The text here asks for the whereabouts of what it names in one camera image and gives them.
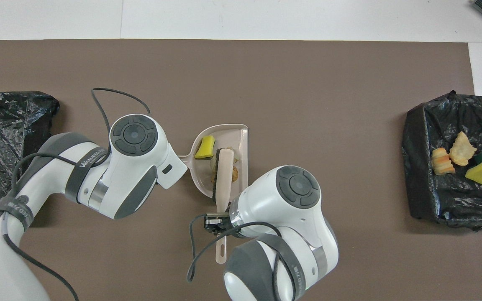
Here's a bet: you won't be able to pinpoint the plain yellow sponge block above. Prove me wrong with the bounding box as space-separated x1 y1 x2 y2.
465 160 482 185

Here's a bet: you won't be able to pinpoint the small yellow sponge wedge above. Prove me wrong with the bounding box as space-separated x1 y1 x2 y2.
194 135 216 160

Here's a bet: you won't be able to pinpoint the beige hand brush black bristles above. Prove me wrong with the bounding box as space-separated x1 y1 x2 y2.
211 148 235 265

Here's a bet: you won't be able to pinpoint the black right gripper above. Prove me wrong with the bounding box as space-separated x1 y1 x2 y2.
205 211 241 239

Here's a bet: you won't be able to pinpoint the brown table mat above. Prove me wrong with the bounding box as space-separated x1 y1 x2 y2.
0 39 482 301

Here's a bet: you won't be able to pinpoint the orange-brown bread roll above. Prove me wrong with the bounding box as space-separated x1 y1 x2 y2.
212 166 240 187

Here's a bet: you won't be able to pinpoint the beige plastic dustpan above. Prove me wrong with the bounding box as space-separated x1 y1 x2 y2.
177 124 249 200

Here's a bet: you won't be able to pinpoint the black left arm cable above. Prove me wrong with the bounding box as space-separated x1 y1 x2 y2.
2 88 151 301

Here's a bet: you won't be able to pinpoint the beige foam chunk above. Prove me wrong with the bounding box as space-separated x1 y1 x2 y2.
431 147 456 175
449 132 477 166
210 146 238 171

